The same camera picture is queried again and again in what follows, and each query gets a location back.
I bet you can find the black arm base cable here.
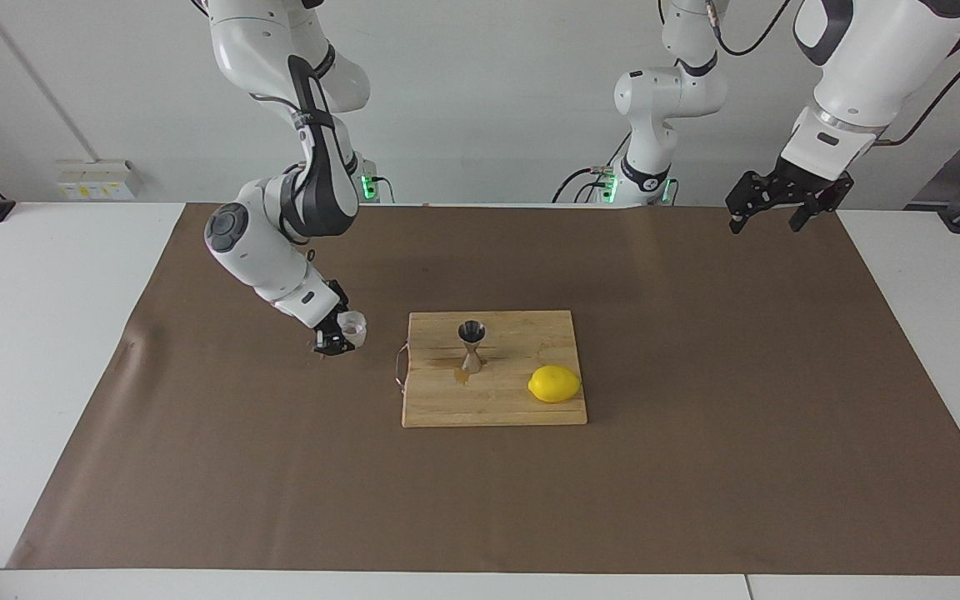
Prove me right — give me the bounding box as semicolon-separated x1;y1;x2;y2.
552;164;619;204

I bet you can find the white wall socket strip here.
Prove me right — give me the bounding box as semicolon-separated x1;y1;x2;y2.
57;160;142;202

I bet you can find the yellow lemon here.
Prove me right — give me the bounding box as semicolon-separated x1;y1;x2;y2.
528;365;583;404

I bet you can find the wooden cutting board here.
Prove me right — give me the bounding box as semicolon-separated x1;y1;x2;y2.
395;311;589;428

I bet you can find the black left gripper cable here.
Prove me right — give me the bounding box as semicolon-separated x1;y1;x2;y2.
707;0;960;147

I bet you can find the small clear glass cup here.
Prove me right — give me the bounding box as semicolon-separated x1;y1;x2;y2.
337;310;369;348

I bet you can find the steel double jigger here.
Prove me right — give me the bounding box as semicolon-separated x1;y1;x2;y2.
457;320;488;375

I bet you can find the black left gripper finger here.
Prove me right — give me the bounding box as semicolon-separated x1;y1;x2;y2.
787;190;843;233
725;170;781;235

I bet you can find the brown paper mat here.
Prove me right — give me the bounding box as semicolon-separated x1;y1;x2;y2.
7;202;960;576

